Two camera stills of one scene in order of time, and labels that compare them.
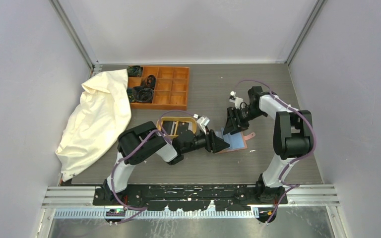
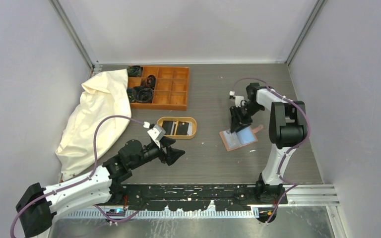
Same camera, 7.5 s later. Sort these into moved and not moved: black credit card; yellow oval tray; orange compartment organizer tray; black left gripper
Moved: black left gripper
Not moved: yellow oval tray; orange compartment organizer tray; black credit card
